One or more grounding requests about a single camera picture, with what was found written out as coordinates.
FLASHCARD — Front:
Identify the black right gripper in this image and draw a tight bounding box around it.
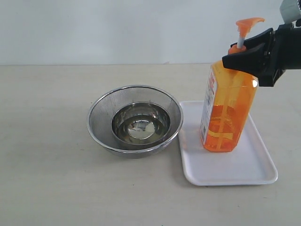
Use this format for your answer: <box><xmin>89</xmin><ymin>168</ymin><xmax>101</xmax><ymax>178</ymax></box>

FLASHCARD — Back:
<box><xmin>222</xmin><ymin>23</ymin><xmax>301</xmax><ymax>87</ymax></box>

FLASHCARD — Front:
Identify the orange dish soap pump bottle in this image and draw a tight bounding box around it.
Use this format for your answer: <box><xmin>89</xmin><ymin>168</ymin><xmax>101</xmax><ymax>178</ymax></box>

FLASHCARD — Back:
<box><xmin>199</xmin><ymin>17</ymin><xmax>266</xmax><ymax>153</ymax></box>

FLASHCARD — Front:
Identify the small stainless steel bowl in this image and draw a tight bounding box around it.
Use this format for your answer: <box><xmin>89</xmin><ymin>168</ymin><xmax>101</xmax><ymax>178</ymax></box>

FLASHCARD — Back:
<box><xmin>111</xmin><ymin>102</ymin><xmax>171</xmax><ymax>150</ymax></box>

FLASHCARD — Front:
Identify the white rectangular plastic tray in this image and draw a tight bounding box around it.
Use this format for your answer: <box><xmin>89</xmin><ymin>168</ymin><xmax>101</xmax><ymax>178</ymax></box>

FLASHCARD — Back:
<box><xmin>178</xmin><ymin>101</ymin><xmax>278</xmax><ymax>186</ymax></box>

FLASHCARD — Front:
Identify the steel mesh colander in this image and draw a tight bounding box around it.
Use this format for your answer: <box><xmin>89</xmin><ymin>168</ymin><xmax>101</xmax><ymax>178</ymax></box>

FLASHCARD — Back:
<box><xmin>87</xmin><ymin>85</ymin><xmax>183</xmax><ymax>159</ymax></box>

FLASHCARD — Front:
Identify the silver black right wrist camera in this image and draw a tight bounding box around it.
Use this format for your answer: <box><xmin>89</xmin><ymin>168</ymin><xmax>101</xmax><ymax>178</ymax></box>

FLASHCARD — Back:
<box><xmin>279</xmin><ymin>0</ymin><xmax>301</xmax><ymax>24</ymax></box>

